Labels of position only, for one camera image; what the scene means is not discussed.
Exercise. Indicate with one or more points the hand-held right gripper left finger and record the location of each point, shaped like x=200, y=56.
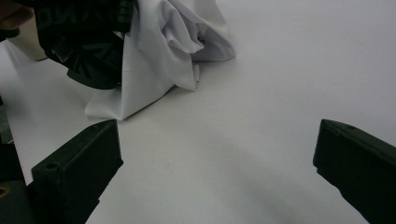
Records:
x=74, y=174

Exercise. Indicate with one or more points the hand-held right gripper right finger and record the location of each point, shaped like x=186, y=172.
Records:
x=358, y=168

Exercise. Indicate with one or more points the white cloth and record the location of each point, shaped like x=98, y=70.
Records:
x=162, y=56

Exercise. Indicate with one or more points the white table mat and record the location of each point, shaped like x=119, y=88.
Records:
x=249, y=109

